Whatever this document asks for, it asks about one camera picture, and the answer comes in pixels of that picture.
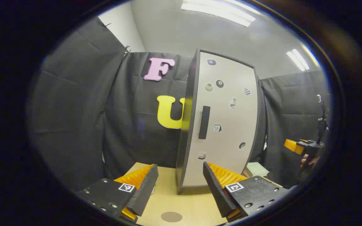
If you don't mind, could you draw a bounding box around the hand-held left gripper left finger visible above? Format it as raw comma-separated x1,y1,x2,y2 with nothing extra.
76,163,159,224

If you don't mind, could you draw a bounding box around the ceiling light panel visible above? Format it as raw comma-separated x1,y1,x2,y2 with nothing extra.
181,0,261,27
286,49,310,72

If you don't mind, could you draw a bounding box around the round brown coaster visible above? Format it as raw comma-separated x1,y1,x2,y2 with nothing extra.
161,212,183,223

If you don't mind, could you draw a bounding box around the black cabinet door handle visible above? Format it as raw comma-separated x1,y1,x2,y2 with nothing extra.
199,106,211,139

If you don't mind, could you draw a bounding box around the dark cabinet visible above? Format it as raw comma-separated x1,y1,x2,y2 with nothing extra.
175,48,267,195

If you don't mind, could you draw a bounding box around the pale green book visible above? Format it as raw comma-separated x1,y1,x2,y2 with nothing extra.
246,162,270,177

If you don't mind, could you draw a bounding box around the black backdrop cloth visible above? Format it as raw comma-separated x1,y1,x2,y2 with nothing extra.
27,17,331,192

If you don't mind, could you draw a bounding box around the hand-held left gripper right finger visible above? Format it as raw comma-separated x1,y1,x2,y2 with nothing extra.
202,162,290,223

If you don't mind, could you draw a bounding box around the pale grey cabinet door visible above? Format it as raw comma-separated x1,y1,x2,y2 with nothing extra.
181,50,260,188

